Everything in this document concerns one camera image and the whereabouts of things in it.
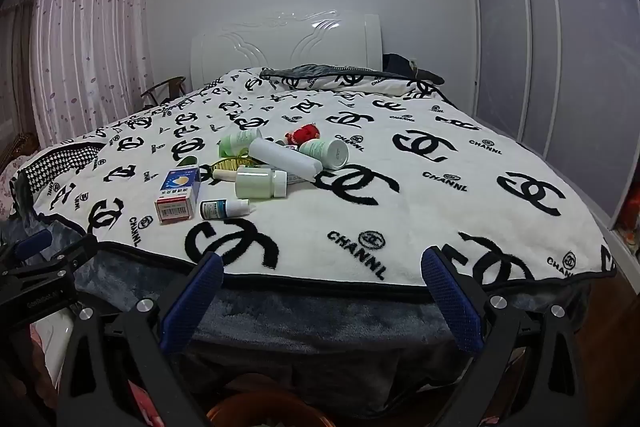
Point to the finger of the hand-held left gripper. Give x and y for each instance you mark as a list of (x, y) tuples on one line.
[(32, 243), (70, 252)]

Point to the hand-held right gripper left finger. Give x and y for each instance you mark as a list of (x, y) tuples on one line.
[(192, 302)]

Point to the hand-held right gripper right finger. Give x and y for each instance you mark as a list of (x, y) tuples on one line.
[(452, 302)]

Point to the green capped lotion bottle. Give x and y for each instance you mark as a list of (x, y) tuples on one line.
[(239, 142)]

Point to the pink floral sheet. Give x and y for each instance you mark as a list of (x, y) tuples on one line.
[(7, 194)]

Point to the houndstooth patterned cloth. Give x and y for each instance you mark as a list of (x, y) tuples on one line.
[(55, 167)]

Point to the small eye drop bottle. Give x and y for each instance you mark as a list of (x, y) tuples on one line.
[(220, 209)]

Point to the blue and red medicine box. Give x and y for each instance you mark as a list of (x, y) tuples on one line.
[(177, 192)]

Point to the pink printed bag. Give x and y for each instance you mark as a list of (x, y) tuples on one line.
[(145, 404)]

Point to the white black printed blanket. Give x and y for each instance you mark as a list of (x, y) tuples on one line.
[(425, 187)]

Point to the grey fleece bed cover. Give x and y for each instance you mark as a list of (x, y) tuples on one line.
[(310, 322)]

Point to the small cream tube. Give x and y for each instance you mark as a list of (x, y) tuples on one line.
[(225, 174)]

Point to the orange round bin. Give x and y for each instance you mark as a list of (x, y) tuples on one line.
[(265, 413)]

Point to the pale green jar white cap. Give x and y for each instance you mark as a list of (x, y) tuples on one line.
[(257, 183)]

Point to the yellow hair claw clip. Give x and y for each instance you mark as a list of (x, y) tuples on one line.
[(230, 164)]

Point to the tall white plastic bottle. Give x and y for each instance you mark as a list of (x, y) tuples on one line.
[(285, 159)]

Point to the dark wooden chair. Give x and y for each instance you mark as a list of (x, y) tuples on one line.
[(162, 89)]

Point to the red packaging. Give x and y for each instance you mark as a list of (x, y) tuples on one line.
[(629, 219)]

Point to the green label jar white lid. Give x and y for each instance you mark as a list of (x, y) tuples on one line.
[(320, 150)]

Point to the red plush toy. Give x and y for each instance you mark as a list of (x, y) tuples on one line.
[(302, 133)]

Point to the pink sheer curtain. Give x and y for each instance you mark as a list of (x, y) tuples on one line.
[(90, 32)]

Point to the dark navy cloth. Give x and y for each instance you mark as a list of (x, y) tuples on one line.
[(405, 64)]

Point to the grey sliding door wardrobe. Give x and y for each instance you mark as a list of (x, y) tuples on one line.
[(565, 57)]

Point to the white glossy headboard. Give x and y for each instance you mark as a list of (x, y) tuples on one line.
[(280, 47)]

